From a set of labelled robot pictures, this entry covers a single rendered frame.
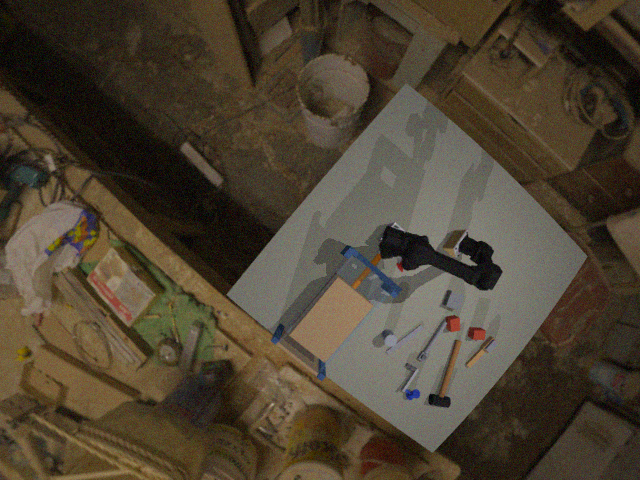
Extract grey cylinder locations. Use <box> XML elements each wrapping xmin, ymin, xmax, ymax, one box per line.
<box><xmin>381</xmin><ymin>329</ymin><xmax>398</xmax><ymax>347</ymax></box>

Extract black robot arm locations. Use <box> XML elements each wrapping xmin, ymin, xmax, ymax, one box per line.
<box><xmin>382</xmin><ymin>226</ymin><xmax>502</xmax><ymax>291</ymax></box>

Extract black-headed mallet with wooden handle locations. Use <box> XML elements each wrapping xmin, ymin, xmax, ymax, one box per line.
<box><xmin>428</xmin><ymin>340</ymin><xmax>462</xmax><ymax>408</ymax></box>

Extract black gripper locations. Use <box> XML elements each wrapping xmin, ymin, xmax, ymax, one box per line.
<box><xmin>379</xmin><ymin>235</ymin><xmax>428</xmax><ymax>259</ymax></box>

